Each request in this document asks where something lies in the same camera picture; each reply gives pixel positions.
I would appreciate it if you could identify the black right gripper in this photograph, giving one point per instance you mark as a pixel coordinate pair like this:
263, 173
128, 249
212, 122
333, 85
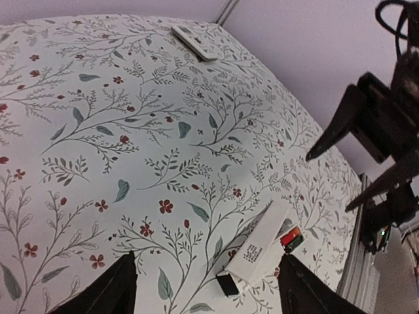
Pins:
383, 127

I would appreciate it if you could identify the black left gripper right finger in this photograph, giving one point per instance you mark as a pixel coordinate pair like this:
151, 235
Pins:
301, 291

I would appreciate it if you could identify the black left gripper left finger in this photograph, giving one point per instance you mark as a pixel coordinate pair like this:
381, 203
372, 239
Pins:
112, 292

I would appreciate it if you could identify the red battery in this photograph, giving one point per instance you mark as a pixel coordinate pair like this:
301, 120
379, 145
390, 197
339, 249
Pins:
290, 236

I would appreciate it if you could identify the long white remote control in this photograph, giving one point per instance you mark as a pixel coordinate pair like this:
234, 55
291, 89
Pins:
233, 286

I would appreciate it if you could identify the white air conditioner remote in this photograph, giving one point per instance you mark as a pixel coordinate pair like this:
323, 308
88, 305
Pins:
200, 47

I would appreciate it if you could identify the floral patterned table mat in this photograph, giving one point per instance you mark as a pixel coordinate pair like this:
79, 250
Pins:
116, 137

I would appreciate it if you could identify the right aluminium frame post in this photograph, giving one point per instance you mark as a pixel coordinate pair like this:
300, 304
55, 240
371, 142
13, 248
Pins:
226, 10

